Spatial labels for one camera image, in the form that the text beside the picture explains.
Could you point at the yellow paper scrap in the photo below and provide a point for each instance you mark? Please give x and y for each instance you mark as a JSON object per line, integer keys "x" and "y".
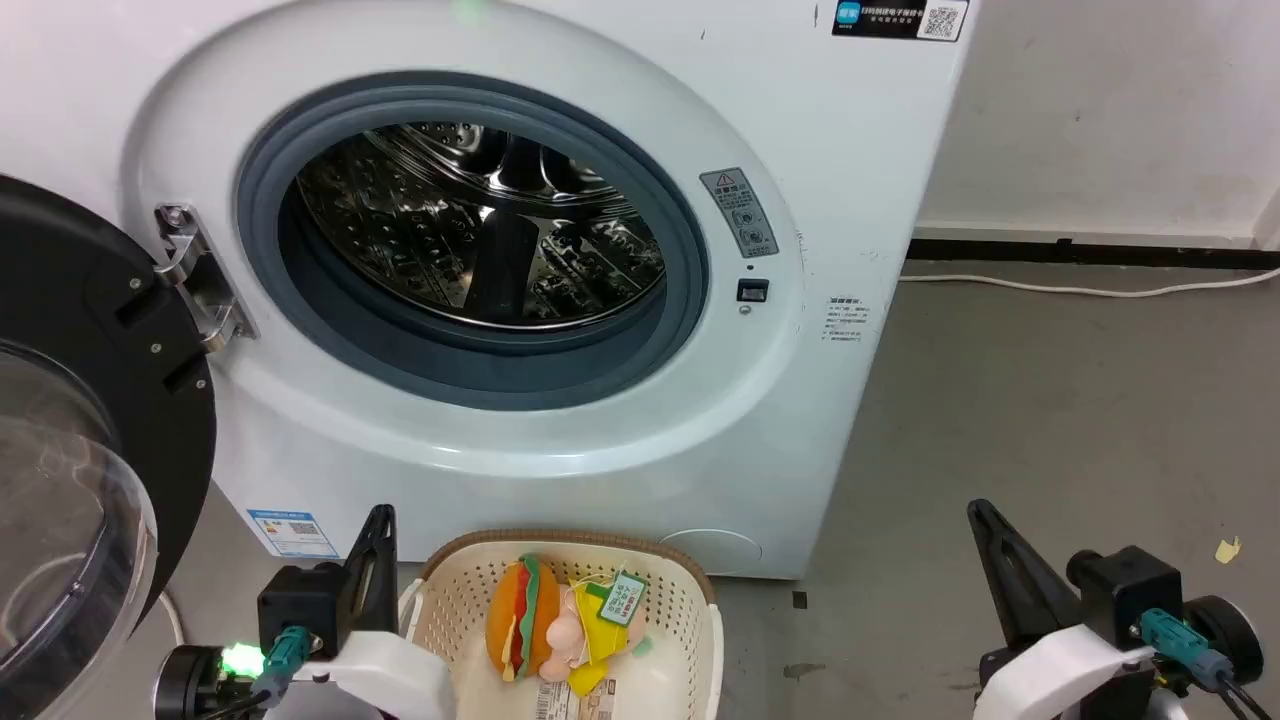
{"x": 1228, "y": 549}

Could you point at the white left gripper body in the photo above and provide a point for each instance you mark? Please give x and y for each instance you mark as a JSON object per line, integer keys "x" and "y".
{"x": 385, "y": 675}

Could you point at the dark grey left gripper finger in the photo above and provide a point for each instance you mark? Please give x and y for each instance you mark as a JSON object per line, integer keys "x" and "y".
{"x": 375, "y": 570}

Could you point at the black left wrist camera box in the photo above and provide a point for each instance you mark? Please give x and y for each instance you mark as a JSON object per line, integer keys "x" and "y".
{"x": 300, "y": 600}

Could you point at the small printed text sticker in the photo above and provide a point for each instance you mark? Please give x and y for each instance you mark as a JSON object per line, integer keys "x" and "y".
{"x": 846, "y": 320}

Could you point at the white front-load washing machine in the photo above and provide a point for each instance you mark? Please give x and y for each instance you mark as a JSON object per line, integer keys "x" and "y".
{"x": 560, "y": 470}

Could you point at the stainless steel washer drum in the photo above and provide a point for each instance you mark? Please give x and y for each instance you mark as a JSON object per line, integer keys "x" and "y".
{"x": 470, "y": 220}

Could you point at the black wall baseboard strip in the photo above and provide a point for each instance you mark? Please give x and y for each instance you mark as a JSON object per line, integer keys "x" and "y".
{"x": 1090, "y": 252}

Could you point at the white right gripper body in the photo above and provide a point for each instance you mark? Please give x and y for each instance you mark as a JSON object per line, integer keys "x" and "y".
{"x": 1060, "y": 675}

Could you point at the green and white tea-bag tag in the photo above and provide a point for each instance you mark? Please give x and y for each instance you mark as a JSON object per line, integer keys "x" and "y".
{"x": 622, "y": 598}

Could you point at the blue energy rating sticker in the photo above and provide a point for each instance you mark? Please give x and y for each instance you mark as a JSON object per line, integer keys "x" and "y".
{"x": 292, "y": 533}

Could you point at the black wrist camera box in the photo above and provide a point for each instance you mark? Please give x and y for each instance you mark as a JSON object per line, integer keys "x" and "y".
{"x": 300, "y": 600}
{"x": 1125, "y": 590}

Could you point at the yellow and pink plush toy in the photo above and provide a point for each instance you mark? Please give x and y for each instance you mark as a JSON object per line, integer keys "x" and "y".
{"x": 590, "y": 640}

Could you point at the chrome door hinge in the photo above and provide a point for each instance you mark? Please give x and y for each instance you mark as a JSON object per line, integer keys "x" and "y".
{"x": 196, "y": 275}

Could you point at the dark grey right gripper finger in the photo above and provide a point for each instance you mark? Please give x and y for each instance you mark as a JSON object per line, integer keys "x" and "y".
{"x": 1025, "y": 590}

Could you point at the cream plastic laundry basket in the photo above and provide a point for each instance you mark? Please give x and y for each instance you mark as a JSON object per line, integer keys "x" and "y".
{"x": 455, "y": 600}

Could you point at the plush hamburger toy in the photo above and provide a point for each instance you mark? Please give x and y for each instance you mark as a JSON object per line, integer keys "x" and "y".
{"x": 508, "y": 620}

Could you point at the black QR code label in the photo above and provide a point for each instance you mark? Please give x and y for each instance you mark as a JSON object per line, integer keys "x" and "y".
{"x": 900, "y": 17}

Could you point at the grey rubber door gasket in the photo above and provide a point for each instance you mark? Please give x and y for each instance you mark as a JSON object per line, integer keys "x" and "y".
{"x": 690, "y": 270}

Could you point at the black door latch slot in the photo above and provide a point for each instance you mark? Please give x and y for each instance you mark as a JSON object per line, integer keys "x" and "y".
{"x": 752, "y": 291}

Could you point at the round drain filter cover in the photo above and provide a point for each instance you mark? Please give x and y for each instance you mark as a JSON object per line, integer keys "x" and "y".
{"x": 712, "y": 551}

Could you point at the black round washer door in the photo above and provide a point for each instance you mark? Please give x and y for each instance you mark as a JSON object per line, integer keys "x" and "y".
{"x": 90, "y": 330}

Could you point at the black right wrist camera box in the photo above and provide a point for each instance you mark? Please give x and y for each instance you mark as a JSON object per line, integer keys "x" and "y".
{"x": 1125, "y": 590}

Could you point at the grey warning sticker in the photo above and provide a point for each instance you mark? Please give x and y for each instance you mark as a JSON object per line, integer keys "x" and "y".
{"x": 739, "y": 212}

